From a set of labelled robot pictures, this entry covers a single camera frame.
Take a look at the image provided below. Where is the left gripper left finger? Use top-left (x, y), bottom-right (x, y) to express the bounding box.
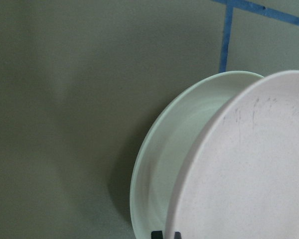
top-left (150, 231), bottom-right (163, 239)

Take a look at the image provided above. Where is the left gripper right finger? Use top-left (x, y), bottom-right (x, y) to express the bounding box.
top-left (174, 232), bottom-right (181, 239)

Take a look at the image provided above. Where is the pink plate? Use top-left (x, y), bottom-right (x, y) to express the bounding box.
top-left (165, 71), bottom-right (299, 239)

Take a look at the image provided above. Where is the cream plate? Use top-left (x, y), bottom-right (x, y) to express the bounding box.
top-left (129, 71), bottom-right (261, 239)

